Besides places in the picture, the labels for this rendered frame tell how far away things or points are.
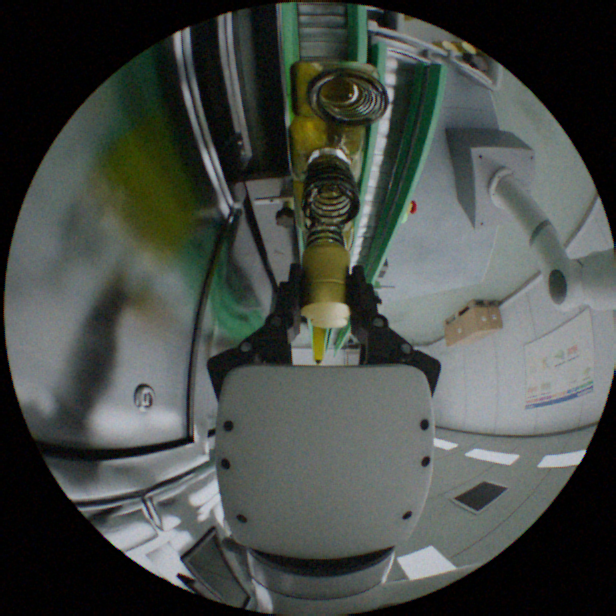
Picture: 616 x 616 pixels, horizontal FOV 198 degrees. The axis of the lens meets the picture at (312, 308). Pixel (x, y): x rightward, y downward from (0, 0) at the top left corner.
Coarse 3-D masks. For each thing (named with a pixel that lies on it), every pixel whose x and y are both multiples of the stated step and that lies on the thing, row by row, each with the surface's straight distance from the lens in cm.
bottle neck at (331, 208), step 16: (320, 160) 12; (336, 160) 12; (304, 176) 12; (320, 176) 10; (336, 176) 10; (352, 176) 12; (304, 192) 11; (320, 192) 10; (336, 192) 10; (352, 192) 10; (304, 208) 10; (320, 208) 12; (336, 208) 12; (352, 208) 10; (320, 224) 11; (336, 224) 11
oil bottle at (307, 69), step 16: (304, 64) 14; (320, 64) 13; (336, 64) 13; (352, 64) 14; (368, 64) 15; (304, 80) 13; (336, 80) 16; (304, 96) 13; (336, 96) 16; (352, 96) 16; (304, 112) 14
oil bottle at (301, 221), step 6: (294, 180) 19; (294, 186) 18; (300, 186) 18; (294, 192) 18; (300, 192) 17; (294, 198) 18; (300, 198) 17; (294, 204) 18; (300, 204) 17; (300, 210) 18; (300, 216) 18; (300, 222) 18; (306, 222) 18; (300, 228) 19; (306, 228) 19; (342, 228) 19; (348, 228) 19
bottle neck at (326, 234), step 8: (312, 224) 16; (312, 232) 15; (320, 232) 15; (328, 232) 15; (336, 232) 15; (312, 240) 15; (320, 240) 15; (328, 240) 15; (336, 240) 15; (344, 240) 16
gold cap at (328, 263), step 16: (304, 256) 14; (320, 256) 13; (336, 256) 14; (304, 272) 14; (320, 272) 13; (336, 272) 13; (304, 288) 13; (320, 288) 12; (336, 288) 12; (304, 304) 12; (320, 304) 12; (336, 304) 12; (352, 304) 13
